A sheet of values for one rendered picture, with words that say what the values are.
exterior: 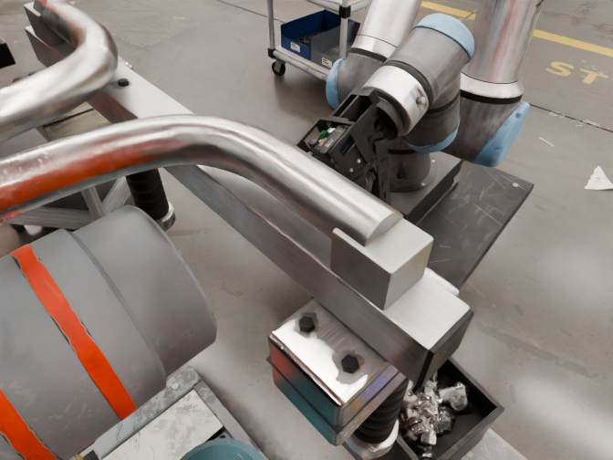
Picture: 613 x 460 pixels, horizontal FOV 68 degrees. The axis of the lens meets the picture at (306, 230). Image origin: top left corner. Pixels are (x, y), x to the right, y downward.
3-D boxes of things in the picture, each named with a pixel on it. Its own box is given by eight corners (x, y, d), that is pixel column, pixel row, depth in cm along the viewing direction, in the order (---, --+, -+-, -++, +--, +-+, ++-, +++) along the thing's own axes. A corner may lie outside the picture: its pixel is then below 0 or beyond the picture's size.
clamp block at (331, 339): (268, 381, 25) (262, 329, 21) (378, 290, 29) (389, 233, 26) (335, 454, 22) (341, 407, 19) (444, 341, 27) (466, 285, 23)
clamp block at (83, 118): (33, 128, 42) (6, 74, 39) (123, 95, 47) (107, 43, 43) (55, 151, 40) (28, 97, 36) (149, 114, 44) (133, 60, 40)
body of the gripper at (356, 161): (291, 147, 60) (347, 84, 63) (322, 190, 66) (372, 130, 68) (327, 157, 55) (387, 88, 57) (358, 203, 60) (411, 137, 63)
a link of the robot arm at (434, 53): (477, 70, 69) (483, 14, 61) (431, 129, 67) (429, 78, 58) (424, 51, 74) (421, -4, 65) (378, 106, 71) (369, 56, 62)
